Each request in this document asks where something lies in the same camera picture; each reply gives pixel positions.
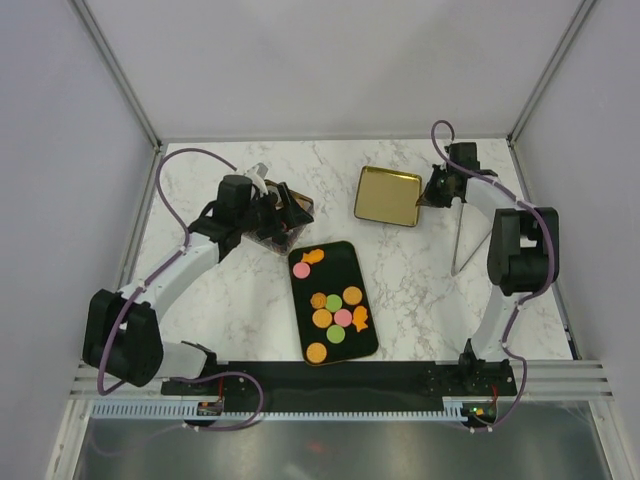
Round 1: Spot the aluminium frame left post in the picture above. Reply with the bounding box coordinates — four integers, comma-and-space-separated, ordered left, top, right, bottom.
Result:
69, 0, 163, 152

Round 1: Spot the orange dotted biscuit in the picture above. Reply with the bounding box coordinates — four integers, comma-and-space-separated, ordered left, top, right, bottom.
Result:
312, 309, 333, 329
305, 342, 328, 365
342, 286, 363, 306

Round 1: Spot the aluminium front rail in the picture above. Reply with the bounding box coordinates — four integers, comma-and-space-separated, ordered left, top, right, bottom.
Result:
69, 358, 616, 401

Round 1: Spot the square cookie tin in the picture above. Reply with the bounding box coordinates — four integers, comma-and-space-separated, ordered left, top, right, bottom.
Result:
244, 180, 314, 256

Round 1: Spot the aluminium frame right post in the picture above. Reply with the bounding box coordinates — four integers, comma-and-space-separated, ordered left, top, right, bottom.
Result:
506, 0, 599, 148

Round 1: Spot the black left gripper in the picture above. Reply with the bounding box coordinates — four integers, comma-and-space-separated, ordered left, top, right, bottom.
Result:
237, 183, 312, 241

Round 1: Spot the pink sandwich cookie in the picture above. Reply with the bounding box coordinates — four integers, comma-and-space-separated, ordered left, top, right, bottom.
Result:
292, 262, 311, 279
334, 309, 352, 328

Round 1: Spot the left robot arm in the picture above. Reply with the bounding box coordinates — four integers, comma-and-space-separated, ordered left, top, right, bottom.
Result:
82, 174, 313, 394

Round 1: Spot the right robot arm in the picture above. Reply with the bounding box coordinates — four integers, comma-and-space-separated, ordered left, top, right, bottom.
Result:
416, 142, 559, 395

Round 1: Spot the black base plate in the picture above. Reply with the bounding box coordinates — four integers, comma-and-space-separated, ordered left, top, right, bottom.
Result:
159, 359, 516, 414

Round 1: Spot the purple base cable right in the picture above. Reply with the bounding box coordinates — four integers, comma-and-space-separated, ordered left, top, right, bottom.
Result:
462, 349, 529, 435

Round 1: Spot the orange fish cookie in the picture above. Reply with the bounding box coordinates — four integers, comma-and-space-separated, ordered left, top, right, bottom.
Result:
301, 249, 325, 265
352, 305, 369, 332

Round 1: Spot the orange dotted biscuit right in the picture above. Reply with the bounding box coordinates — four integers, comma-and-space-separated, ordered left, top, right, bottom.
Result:
342, 286, 363, 306

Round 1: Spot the black rectangular tray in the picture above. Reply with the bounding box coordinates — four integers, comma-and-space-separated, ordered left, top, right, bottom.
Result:
287, 241, 379, 366

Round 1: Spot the orange swirl cookie left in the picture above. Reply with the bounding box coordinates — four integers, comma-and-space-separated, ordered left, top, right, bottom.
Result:
310, 292, 327, 310

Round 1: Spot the aluminium frame post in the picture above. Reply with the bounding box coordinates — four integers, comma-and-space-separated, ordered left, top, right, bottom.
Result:
69, 0, 163, 152
506, 0, 599, 148

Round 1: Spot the white slotted cable duct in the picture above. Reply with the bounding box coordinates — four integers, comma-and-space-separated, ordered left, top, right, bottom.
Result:
91, 399, 467, 422

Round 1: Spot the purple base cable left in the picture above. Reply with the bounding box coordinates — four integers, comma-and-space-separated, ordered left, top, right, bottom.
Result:
182, 372, 265, 434

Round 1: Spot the orange fish cookie lower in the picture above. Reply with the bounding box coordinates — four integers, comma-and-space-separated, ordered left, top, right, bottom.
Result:
352, 305, 369, 332

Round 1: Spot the pink sandwich cookie lower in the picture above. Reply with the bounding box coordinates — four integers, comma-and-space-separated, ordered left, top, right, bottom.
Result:
334, 309, 352, 328

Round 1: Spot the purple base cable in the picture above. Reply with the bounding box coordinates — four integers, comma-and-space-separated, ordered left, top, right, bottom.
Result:
462, 349, 529, 435
182, 372, 265, 434

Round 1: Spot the pink sandwich cookie top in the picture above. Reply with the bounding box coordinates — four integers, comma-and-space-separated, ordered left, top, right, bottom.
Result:
292, 262, 311, 279

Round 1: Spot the green sandwich cookie lower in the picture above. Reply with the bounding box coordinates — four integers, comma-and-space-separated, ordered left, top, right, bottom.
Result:
326, 325, 346, 344

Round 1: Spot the orange dotted biscuit bottom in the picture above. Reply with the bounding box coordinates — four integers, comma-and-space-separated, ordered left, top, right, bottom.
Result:
305, 342, 328, 365

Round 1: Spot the green sandwich cookie upper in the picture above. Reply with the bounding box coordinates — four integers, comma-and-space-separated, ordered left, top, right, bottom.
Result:
325, 294, 343, 312

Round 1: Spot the gold tin lid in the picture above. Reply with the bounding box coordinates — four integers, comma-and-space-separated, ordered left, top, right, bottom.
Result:
354, 166, 422, 227

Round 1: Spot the orange fish cookie top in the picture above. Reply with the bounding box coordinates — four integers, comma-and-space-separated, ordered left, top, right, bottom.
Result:
301, 249, 325, 265

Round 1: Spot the green sandwich cookie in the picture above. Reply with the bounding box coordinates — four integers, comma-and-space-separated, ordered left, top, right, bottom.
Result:
325, 294, 343, 312
326, 325, 346, 344

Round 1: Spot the orange dotted biscuit middle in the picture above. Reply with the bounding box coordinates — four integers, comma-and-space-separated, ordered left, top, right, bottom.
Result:
312, 309, 333, 329

